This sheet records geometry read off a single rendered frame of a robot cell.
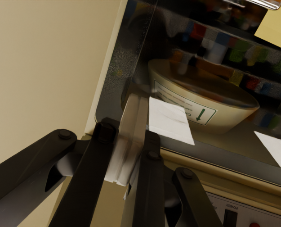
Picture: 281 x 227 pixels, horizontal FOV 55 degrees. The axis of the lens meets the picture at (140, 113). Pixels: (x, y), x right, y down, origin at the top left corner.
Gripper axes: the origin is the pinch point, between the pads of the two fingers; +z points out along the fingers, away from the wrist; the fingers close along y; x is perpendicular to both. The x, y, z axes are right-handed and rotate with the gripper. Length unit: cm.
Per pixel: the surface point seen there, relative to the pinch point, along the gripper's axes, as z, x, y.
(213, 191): 12.2, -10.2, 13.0
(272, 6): 8.7, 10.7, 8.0
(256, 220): 10.9, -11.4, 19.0
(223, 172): 15.2, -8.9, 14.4
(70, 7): 58, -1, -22
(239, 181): 15.1, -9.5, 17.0
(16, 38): 58, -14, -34
